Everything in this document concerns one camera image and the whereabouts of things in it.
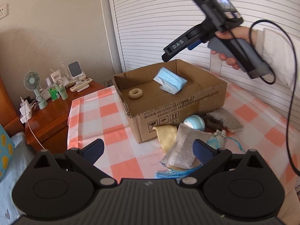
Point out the white stand with grey panel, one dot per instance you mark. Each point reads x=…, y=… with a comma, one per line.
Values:
x=75, y=69

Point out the grey fabric pouch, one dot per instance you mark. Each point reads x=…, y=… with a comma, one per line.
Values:
x=226, y=119

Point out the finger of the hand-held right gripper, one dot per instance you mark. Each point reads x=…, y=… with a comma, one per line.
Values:
x=176, y=46
x=193, y=45

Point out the brown hair scrunchie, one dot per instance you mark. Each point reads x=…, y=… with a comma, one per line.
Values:
x=211, y=124

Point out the light blue bed sheet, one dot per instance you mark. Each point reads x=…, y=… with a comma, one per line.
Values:
x=14, y=168

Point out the green cosmetic tube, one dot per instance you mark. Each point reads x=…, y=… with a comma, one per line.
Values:
x=62, y=91

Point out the blue and white squishy toy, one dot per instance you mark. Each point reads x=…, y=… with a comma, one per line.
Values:
x=193, y=121

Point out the green bottle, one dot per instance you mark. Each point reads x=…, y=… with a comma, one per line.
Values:
x=53, y=93

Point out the person's right hand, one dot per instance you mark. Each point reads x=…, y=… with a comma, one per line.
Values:
x=241, y=34

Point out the beige hair scrunchie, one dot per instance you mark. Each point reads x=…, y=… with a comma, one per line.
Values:
x=131, y=95

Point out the beige cloth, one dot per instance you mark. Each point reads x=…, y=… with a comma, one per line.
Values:
x=166, y=138

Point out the blue mesh cloth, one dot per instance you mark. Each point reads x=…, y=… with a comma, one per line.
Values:
x=168, y=174

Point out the brown cardboard box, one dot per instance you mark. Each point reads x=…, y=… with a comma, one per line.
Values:
x=164, y=119

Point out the grey knitted cloth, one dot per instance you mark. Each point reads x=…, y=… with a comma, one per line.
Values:
x=182, y=146

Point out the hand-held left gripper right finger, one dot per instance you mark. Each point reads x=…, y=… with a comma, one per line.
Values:
x=202, y=151

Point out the thin white stick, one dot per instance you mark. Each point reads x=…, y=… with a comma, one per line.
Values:
x=63, y=69

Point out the orange and white checked tablecloth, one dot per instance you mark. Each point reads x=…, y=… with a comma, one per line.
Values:
x=110, y=126

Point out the wooden headboard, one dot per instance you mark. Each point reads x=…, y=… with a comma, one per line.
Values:
x=7, y=112

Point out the white remote control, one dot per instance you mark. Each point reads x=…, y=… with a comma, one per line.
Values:
x=78, y=85
x=85, y=84

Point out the white louvred closet door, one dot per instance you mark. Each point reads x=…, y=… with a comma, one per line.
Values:
x=257, y=91
x=152, y=23

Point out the blue face mask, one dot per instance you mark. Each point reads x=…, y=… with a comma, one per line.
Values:
x=170, y=80

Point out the white wall socket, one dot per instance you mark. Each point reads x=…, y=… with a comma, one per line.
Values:
x=3, y=11
x=108, y=82

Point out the white power strip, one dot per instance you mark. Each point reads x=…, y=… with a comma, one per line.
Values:
x=25, y=112

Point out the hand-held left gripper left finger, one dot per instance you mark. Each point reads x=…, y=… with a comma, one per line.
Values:
x=95, y=149

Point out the small green desk fan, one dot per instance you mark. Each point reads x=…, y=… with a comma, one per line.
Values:
x=32, y=80

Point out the wooden nightstand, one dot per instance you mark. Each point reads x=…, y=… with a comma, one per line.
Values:
x=54, y=121

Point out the blue pillow with yellow print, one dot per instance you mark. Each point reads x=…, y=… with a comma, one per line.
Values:
x=5, y=150

